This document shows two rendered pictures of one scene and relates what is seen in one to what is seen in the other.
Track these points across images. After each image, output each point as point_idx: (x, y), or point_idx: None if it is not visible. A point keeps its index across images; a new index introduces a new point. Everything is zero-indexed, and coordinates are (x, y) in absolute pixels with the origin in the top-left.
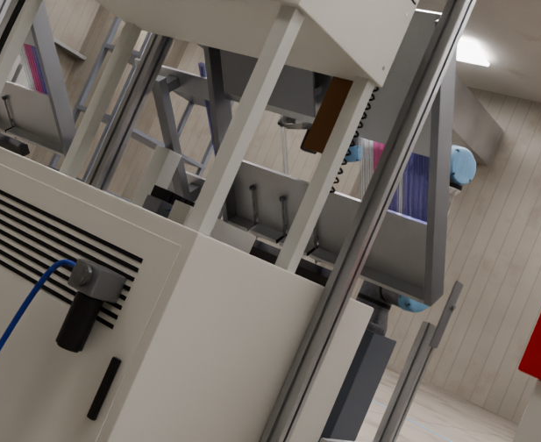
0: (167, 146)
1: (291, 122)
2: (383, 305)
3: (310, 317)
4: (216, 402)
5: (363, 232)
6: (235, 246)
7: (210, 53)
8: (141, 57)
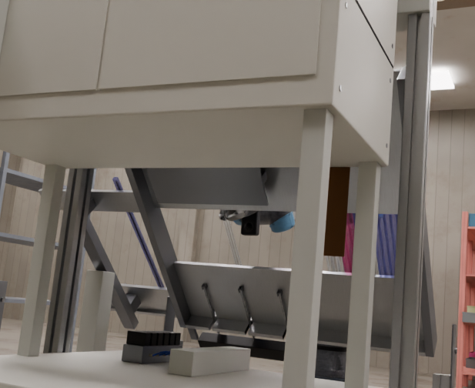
0: (97, 267)
1: (230, 212)
2: (341, 349)
3: None
4: None
5: (411, 329)
6: (237, 369)
7: (132, 168)
8: (65, 194)
